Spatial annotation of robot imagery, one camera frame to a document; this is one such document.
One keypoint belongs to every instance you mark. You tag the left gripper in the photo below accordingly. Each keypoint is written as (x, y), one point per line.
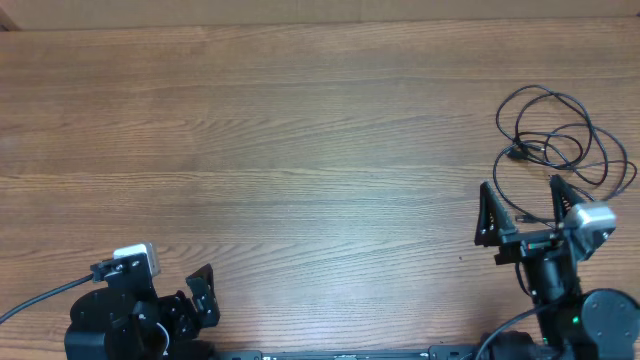
(174, 304)

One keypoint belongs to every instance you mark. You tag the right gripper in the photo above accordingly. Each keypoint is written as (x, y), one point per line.
(492, 225)

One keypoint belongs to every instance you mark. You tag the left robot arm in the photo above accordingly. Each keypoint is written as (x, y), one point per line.
(127, 320)

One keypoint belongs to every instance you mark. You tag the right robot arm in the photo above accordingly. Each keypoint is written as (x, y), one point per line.
(565, 322)

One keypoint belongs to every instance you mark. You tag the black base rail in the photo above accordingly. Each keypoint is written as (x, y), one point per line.
(434, 352)

